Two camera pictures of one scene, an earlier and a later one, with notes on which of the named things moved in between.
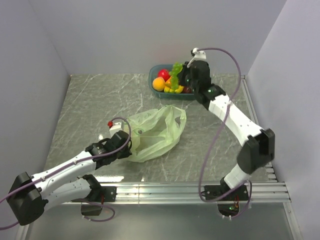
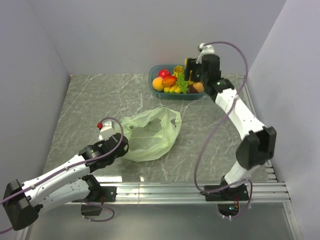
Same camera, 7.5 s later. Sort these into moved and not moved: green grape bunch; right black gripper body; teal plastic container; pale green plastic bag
Moved: green grape bunch; right black gripper body
Not moved: pale green plastic bag; teal plastic container
